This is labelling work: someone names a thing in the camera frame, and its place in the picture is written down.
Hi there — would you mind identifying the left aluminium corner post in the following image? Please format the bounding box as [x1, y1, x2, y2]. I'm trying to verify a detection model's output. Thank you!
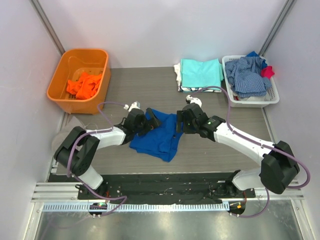
[29, 0, 65, 56]

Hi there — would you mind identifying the orange plastic tub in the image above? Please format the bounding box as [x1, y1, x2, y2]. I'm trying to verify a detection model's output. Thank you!
[46, 48, 111, 115]

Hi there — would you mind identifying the grey cap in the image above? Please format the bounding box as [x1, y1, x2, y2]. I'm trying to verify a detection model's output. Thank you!
[51, 116, 85, 153]

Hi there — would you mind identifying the aluminium corner post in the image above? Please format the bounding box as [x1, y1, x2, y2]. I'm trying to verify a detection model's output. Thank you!
[259, 0, 297, 57]
[29, 0, 65, 56]

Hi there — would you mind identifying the white plastic laundry basket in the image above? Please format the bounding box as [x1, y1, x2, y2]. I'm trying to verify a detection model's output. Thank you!
[221, 55, 280, 108]

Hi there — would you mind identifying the blue checkered shirt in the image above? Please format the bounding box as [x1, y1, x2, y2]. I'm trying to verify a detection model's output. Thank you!
[224, 56, 272, 98]

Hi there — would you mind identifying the red cloth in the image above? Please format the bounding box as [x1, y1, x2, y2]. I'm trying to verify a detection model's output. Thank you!
[260, 65, 275, 79]

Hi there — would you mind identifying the slotted white cable duct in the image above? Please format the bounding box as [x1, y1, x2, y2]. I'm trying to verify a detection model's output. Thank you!
[42, 201, 230, 213]

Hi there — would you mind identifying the folded teal t shirt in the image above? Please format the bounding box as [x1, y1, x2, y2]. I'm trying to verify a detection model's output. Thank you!
[180, 58, 224, 89]

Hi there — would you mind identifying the folded white printed t shirt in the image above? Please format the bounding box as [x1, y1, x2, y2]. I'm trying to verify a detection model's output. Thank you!
[173, 63, 222, 93]

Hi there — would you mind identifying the orange t shirt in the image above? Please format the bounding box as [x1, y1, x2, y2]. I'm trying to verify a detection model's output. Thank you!
[66, 72, 102, 100]

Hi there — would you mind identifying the blue cloth in basket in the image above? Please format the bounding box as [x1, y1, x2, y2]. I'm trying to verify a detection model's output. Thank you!
[246, 51, 268, 70]

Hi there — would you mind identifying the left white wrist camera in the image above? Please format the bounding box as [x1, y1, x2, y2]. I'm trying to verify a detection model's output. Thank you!
[123, 101, 140, 112]

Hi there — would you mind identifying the blue t shirt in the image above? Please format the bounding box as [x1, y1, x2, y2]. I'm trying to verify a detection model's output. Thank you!
[129, 109, 183, 162]

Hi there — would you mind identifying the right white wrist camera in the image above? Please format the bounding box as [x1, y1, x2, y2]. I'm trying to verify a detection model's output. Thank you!
[185, 95, 202, 107]

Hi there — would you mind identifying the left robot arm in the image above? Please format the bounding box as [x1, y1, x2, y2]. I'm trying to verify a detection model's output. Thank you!
[53, 108, 162, 200]

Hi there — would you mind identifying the right aluminium corner post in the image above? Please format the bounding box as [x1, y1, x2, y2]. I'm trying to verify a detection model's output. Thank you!
[259, 0, 297, 57]

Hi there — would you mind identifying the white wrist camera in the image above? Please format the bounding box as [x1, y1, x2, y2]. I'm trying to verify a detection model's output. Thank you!
[123, 101, 140, 112]
[185, 95, 202, 107]

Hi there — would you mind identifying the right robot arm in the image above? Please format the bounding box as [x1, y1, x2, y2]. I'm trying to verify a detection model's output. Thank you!
[176, 102, 300, 198]

